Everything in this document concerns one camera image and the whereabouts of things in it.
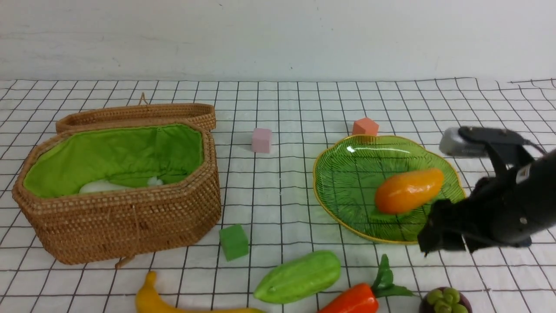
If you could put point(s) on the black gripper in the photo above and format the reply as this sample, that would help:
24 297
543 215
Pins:
465 225

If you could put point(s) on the orange yellow toy mango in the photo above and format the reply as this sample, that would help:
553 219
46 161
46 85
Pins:
408 191

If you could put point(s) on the purple toy mangosteen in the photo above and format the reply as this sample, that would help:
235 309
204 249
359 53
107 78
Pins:
445 300

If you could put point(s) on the orange toy carrot with leaves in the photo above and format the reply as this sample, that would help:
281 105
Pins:
363 298

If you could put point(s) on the green toy cucumber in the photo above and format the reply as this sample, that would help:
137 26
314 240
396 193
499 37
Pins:
300 278

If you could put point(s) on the yellow toy banana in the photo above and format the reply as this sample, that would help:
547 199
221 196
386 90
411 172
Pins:
148 300

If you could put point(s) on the white toy radish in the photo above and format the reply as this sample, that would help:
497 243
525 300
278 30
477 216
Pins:
106 186

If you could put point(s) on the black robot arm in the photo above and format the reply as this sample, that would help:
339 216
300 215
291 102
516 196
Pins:
504 211

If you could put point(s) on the green glass leaf plate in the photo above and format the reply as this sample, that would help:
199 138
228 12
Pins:
347 175

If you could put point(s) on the orange foam cube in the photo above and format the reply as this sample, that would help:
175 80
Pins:
365 126

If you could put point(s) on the white checkered tablecloth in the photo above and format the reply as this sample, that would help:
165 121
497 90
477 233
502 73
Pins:
271 195

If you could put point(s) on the pink foam cube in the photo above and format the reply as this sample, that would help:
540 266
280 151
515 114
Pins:
261 140

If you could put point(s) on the green foam cube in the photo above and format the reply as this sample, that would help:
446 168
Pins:
234 242

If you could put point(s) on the woven wicker basket green lining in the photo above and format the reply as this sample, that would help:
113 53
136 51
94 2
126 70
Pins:
79 228

